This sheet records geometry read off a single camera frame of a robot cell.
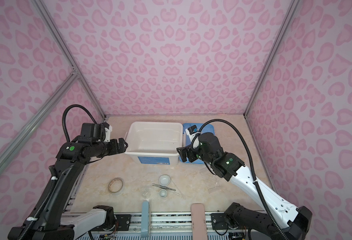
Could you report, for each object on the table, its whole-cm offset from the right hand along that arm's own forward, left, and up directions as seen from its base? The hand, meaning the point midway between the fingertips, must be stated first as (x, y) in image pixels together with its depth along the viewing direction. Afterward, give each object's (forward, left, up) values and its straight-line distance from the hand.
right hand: (185, 145), depth 70 cm
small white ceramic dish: (-14, +12, -27) cm, 33 cm away
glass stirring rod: (-15, +1, -28) cm, 32 cm away
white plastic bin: (+20, +22, -28) cm, 40 cm away
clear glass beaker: (-14, +22, -28) cm, 38 cm away
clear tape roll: (-10, +39, -27) cm, 49 cm away
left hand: (+1, +31, -1) cm, 31 cm away
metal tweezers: (-11, +12, -27) cm, 31 cm away
